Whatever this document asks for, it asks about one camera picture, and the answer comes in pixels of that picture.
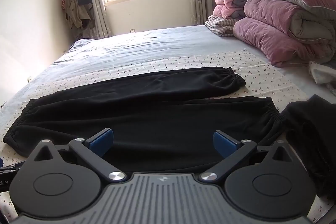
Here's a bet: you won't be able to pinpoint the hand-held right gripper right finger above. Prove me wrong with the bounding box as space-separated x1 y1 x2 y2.
199 130 301 184

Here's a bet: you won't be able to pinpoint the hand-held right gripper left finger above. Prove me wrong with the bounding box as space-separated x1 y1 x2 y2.
25 128 127 182

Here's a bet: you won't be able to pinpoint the black pants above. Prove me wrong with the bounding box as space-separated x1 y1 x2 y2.
3 67 286 174

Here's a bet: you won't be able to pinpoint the black garment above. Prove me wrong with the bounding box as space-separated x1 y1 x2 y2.
282 94 336 199

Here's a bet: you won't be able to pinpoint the cherry print cloth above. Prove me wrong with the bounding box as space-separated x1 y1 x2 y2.
0 49 336 224

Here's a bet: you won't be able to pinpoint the grey bed sheet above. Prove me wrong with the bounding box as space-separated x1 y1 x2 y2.
0 25 336 119

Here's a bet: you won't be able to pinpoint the striped folded blanket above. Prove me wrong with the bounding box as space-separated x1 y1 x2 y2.
205 15 240 37

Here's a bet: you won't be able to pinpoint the white fluffy cloth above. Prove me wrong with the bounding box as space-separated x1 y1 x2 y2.
308 61 336 97

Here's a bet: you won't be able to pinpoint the mauve grey folded quilt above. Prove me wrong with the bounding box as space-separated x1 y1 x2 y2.
233 0 336 67

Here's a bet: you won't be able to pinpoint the beige hanging jacket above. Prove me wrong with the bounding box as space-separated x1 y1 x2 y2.
64 0 92 29

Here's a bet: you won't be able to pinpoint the pink folded blanket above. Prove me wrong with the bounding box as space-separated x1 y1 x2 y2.
213 0 251 20

